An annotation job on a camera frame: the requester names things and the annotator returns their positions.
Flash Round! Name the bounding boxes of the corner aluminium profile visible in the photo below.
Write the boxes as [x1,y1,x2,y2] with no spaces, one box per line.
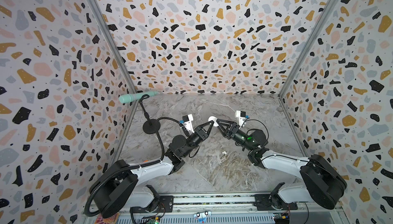
[278,0,339,99]
[87,0,136,94]

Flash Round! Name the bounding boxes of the small toy car sticker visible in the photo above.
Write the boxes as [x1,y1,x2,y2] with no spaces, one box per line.
[193,211,211,224]

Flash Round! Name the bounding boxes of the mint green microphone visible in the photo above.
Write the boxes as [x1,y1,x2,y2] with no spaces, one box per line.
[119,91,158,104]

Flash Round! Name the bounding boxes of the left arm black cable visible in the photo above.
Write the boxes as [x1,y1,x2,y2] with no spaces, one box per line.
[83,116,188,218]

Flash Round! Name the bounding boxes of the black microphone stand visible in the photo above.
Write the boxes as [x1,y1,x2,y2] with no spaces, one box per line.
[138,94,161,135]

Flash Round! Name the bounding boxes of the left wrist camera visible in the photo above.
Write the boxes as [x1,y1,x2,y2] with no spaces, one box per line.
[182,114,194,134]

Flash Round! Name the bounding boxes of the colourful card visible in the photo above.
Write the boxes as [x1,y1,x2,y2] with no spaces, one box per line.
[94,213,120,224]

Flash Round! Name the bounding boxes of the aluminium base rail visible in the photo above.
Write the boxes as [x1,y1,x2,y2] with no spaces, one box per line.
[116,191,344,224]

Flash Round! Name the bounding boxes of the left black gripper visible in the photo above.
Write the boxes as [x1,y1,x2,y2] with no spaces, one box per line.
[182,121,214,160]

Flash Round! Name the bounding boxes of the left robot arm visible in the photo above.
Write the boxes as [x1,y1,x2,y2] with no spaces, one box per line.
[84,120,215,218]

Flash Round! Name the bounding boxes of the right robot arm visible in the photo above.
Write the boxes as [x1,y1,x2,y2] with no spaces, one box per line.
[214,119,347,210]

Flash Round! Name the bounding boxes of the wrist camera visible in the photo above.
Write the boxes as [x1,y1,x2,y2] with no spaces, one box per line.
[182,114,194,134]
[235,110,249,127]

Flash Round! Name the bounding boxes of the right corner aluminium profile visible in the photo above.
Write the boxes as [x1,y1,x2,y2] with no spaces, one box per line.
[278,0,339,99]

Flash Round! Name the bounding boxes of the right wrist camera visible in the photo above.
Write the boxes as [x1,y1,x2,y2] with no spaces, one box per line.
[235,110,249,127]

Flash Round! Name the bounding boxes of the left corner aluminium profile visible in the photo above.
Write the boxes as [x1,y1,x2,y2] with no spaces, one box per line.
[87,0,136,94]

